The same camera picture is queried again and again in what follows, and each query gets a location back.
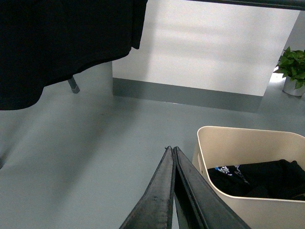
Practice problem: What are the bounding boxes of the grey clothes rack leg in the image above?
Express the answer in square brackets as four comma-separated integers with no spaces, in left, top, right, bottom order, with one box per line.
[68,77,80,94]

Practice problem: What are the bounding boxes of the right potted green plant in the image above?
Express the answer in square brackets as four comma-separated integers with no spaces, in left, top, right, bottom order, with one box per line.
[274,46,305,97]

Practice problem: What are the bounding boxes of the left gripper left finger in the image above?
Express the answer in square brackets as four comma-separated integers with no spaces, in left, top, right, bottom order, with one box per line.
[120,146,175,229]

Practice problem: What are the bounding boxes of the black clothes rack bar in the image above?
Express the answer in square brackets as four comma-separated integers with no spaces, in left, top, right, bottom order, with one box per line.
[202,0,305,9]

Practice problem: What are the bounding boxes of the beige plastic laundry hamper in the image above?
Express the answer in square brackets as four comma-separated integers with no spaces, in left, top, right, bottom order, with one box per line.
[193,126,305,229]

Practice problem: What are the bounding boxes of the hanging black garment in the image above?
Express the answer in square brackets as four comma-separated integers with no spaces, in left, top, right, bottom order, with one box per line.
[0,0,147,111]

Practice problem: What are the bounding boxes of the black printed clothes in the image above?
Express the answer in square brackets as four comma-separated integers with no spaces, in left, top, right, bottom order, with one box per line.
[208,159,305,201]

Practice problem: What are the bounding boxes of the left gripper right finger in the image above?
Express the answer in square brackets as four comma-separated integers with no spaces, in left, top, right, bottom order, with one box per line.
[173,146,250,229]

